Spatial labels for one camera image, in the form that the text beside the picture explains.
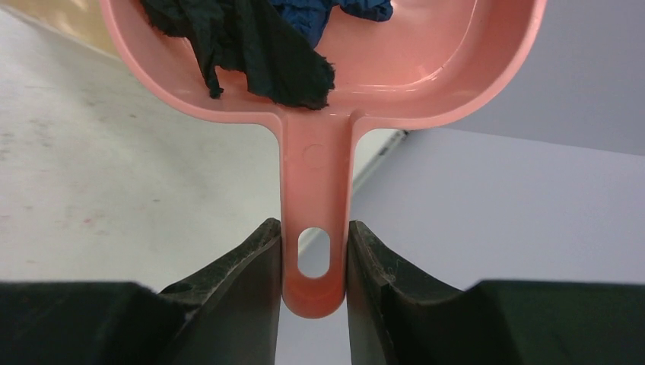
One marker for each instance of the beige plastic waste bin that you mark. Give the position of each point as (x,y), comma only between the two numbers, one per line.
(78,20)

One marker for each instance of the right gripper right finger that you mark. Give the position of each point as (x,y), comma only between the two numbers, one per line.
(399,314)

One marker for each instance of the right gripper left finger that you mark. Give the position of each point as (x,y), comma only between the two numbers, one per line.
(224,313)

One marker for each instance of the long black paper scrap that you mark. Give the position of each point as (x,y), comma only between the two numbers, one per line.
(252,38)

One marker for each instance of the aluminium rail frame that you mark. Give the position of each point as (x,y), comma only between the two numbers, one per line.
(371,150)

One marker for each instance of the pink plastic dustpan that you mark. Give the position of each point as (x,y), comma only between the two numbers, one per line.
(432,63)

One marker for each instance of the dark blue scrap right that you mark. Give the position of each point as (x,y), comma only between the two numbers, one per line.
(310,17)

